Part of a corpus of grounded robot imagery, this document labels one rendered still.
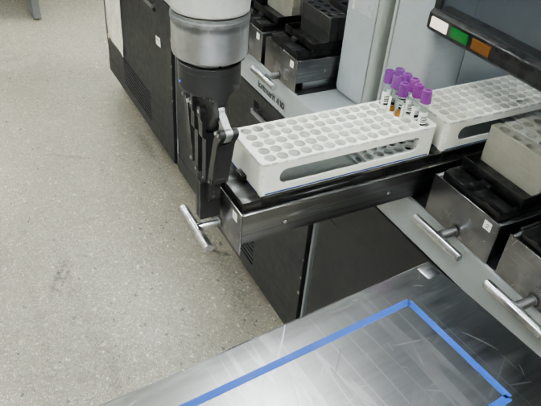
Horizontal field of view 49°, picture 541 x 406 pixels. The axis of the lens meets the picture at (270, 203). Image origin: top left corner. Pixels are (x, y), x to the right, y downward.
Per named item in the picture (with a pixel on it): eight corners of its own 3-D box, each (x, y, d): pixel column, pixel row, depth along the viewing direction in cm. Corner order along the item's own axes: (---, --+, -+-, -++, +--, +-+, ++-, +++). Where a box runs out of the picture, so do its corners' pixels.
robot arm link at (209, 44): (230, -10, 72) (229, 38, 75) (157, -3, 68) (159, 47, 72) (264, 17, 66) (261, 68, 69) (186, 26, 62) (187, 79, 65)
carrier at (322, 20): (336, 47, 122) (340, 18, 119) (328, 47, 121) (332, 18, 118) (307, 26, 130) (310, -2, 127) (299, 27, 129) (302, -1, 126)
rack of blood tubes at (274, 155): (390, 130, 100) (398, 96, 96) (429, 160, 93) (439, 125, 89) (228, 166, 88) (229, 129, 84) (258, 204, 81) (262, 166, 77)
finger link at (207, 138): (225, 98, 74) (229, 103, 73) (224, 174, 81) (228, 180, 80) (196, 104, 73) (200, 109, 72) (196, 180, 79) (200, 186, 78)
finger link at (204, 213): (218, 171, 81) (220, 174, 80) (217, 212, 85) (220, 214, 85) (197, 176, 80) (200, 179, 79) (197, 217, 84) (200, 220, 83)
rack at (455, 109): (525, 100, 113) (536, 69, 109) (567, 125, 106) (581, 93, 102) (399, 128, 101) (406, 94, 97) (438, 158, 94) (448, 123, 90)
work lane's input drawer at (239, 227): (519, 123, 120) (534, 82, 114) (576, 159, 110) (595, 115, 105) (174, 208, 90) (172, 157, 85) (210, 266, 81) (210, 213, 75)
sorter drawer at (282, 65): (490, 31, 160) (501, -2, 155) (530, 51, 151) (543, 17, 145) (245, 69, 130) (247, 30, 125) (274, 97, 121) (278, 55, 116)
